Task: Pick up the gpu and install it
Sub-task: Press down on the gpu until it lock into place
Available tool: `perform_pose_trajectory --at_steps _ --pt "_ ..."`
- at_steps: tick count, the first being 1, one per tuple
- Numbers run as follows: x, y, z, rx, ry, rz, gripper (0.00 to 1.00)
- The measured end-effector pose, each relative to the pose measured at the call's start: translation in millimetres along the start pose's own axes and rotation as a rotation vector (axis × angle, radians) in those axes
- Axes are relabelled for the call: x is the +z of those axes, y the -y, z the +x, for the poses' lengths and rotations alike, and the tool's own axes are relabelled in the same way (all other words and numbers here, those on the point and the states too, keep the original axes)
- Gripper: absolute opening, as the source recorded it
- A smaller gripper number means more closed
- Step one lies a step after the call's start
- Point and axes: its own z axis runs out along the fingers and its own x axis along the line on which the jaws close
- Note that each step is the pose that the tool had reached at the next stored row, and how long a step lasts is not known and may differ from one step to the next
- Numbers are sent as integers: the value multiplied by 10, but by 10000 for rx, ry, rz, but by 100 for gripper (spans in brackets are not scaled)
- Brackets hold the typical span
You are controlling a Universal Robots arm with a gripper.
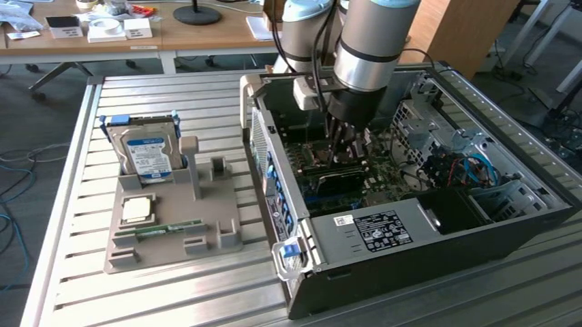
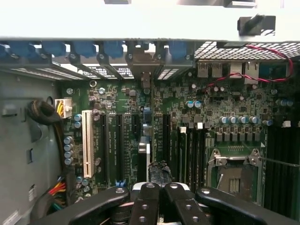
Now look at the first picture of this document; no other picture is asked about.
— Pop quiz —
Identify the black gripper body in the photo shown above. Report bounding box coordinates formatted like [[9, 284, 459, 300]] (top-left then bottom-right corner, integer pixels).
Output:
[[326, 89, 383, 130]]

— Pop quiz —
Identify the graphics card with black fan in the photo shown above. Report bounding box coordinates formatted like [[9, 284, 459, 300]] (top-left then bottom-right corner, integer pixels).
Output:
[[290, 166, 370, 200]]

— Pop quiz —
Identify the CPU socket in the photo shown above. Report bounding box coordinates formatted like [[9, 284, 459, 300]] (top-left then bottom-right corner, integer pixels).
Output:
[[303, 141, 335, 165]]

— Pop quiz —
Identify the RAM stick with white label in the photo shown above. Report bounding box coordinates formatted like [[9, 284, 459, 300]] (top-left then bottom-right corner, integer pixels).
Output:
[[299, 163, 367, 177]]

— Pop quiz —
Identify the green motherboard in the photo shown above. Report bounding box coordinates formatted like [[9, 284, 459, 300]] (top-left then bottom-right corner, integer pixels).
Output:
[[284, 132, 432, 219]]

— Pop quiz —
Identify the silver metal drive cage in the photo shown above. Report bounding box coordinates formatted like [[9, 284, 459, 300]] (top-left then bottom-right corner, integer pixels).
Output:
[[391, 98, 486, 161]]

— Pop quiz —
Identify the grey power supply unit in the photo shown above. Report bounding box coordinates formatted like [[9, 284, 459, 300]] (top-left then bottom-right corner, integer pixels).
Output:
[[299, 199, 444, 266]]

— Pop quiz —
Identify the white paper stack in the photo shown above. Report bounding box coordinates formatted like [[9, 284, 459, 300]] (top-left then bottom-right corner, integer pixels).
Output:
[[246, 16, 282, 41]]

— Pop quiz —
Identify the brown cardboard box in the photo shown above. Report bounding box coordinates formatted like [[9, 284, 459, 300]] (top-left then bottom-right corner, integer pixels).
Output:
[[262, 0, 286, 31]]

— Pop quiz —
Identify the silver latch with blue tab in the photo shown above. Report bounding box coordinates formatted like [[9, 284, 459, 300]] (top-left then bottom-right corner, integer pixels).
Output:
[[271, 236, 315, 282]]

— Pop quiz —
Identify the wooden desk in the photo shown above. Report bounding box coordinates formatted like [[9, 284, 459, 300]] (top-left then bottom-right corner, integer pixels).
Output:
[[0, 0, 164, 102], [161, 0, 410, 74]]

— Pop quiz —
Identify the silver disk bay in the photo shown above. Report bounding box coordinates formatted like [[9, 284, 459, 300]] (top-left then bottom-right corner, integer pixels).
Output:
[[467, 178, 550, 222]]

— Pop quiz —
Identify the hard disk in blue caddy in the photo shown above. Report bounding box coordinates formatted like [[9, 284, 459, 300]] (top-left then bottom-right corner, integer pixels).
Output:
[[99, 114, 183, 185]]

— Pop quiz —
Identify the black round lamp base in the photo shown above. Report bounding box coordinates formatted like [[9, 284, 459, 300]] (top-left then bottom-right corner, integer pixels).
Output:
[[172, 0, 223, 25]]

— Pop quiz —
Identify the black open PC case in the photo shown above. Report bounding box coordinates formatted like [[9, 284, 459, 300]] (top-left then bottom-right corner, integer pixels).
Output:
[[239, 61, 581, 321]]

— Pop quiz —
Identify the grey parts rack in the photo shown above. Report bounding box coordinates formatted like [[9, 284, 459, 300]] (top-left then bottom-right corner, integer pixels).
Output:
[[103, 136, 246, 275]]

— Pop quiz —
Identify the green RAM stick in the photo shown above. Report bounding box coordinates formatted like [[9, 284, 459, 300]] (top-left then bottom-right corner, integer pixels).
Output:
[[113, 219, 204, 236]]

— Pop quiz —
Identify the silver CPU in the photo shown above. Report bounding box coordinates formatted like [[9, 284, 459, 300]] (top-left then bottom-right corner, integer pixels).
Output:
[[121, 197, 152, 224]]

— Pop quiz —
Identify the plain white box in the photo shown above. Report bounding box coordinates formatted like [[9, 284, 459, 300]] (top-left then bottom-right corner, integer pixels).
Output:
[[123, 18, 152, 40]]

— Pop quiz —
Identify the orange small item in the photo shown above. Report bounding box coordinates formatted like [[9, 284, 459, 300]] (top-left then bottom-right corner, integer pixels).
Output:
[[129, 3, 159, 17]]

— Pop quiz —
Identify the white tape roll on box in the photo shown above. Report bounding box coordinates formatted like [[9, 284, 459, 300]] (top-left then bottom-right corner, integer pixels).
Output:
[[87, 17, 127, 44]]

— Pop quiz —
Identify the white box with black top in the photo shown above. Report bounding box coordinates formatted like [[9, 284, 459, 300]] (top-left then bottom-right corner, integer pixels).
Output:
[[44, 16, 84, 39]]

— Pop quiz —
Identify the white paper label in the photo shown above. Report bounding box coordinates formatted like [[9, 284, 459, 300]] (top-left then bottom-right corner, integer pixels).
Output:
[[7, 30, 41, 41]]

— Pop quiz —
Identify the clear plastic bag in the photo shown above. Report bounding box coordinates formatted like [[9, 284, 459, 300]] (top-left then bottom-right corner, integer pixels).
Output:
[[0, 1, 44, 32]]

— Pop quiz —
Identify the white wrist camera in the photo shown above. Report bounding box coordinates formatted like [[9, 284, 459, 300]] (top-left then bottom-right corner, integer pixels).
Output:
[[292, 77, 340, 110]]

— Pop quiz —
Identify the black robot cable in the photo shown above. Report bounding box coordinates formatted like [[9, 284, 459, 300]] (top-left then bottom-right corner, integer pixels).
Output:
[[272, 0, 340, 112]]

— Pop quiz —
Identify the black cable behind case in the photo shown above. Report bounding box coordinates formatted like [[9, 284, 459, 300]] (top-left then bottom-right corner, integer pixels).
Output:
[[399, 48, 456, 74]]

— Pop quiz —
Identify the blue wire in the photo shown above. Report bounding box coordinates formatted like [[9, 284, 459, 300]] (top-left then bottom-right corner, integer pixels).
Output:
[[458, 153, 499, 187]]

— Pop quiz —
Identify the white desk frame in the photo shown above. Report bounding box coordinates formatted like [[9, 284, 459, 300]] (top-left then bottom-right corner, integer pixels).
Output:
[[499, 0, 582, 93]]

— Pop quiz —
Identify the blue floor cable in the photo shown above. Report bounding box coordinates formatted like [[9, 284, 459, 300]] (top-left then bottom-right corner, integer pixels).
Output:
[[0, 163, 36, 294]]

